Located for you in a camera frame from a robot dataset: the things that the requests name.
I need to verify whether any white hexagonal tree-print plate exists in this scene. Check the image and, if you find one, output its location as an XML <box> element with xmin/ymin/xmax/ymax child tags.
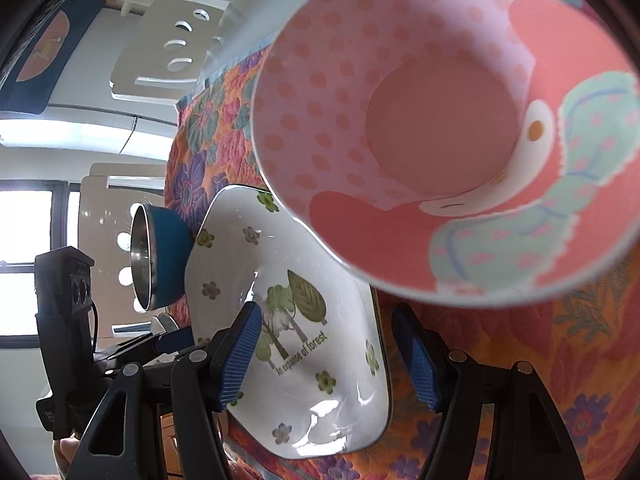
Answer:
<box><xmin>184</xmin><ymin>184</ymin><xmax>392</xmax><ymax>461</ymax></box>

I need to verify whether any orange floral table cloth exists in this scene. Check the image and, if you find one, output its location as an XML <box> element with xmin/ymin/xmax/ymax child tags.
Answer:
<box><xmin>162</xmin><ymin>42</ymin><xmax>640</xmax><ymax>480</ymax></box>

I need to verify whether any pink cartoon bowl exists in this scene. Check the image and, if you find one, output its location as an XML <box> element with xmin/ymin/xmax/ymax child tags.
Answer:
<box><xmin>250</xmin><ymin>0</ymin><xmax>640</xmax><ymax>311</ymax></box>

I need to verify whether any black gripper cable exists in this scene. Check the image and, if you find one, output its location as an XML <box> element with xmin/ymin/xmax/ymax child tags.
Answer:
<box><xmin>89</xmin><ymin>300</ymin><xmax>101</xmax><ymax>356</ymax></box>

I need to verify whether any white chair with cutouts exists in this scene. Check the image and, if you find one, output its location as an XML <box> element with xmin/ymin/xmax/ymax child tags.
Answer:
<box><xmin>79</xmin><ymin>161</ymin><xmax>201</xmax><ymax>348</ymax></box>
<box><xmin>109</xmin><ymin>0</ymin><xmax>241</xmax><ymax>102</ymax></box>

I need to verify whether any blue wall hanging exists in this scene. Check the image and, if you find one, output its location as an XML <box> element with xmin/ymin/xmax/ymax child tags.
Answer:
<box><xmin>0</xmin><ymin>0</ymin><xmax>108</xmax><ymax>117</ymax></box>

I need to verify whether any person's left hand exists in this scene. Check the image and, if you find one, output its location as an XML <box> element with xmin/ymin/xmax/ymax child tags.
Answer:
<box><xmin>52</xmin><ymin>435</ymin><xmax>83</xmax><ymax>480</ymax></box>

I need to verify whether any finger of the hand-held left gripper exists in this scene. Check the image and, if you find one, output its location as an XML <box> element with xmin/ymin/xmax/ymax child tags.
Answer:
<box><xmin>107</xmin><ymin>334</ymin><xmax>168</xmax><ymax>361</ymax></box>
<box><xmin>152</xmin><ymin>327</ymin><xmax>196</xmax><ymax>356</ymax></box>

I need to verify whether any black framed window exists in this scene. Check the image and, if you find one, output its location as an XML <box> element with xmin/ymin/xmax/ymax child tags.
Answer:
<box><xmin>0</xmin><ymin>180</ymin><xmax>81</xmax><ymax>351</ymax></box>

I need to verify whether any blue steel bowl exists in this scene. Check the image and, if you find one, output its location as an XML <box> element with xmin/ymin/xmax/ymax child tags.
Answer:
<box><xmin>129</xmin><ymin>202</ymin><xmax>193</xmax><ymax>313</ymax></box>

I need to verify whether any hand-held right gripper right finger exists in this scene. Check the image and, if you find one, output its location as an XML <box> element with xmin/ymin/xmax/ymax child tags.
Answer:
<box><xmin>391</xmin><ymin>304</ymin><xmax>586</xmax><ymax>480</ymax></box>

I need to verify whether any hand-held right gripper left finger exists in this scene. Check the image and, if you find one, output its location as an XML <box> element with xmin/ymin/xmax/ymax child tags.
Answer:
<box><xmin>65</xmin><ymin>302</ymin><xmax>264</xmax><ymax>480</ymax></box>

